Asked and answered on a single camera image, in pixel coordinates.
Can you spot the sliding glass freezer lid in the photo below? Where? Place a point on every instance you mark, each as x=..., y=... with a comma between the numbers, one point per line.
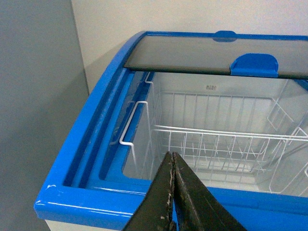
x=271, y=56

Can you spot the rear white wire basket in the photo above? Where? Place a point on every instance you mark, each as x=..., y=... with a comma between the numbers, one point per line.
x=220, y=103

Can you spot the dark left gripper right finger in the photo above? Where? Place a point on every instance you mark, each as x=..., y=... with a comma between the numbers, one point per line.
x=196, y=207

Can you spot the white wire basket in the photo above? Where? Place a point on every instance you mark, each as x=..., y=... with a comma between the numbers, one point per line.
x=220, y=103
x=258, y=162

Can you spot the blue rear lid handle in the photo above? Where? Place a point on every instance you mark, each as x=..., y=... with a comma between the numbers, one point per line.
x=225, y=36

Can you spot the white blue chest freezer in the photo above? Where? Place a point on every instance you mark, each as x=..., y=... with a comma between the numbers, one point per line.
x=86, y=189

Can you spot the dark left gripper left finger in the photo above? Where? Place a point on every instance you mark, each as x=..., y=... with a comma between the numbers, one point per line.
x=155, y=213

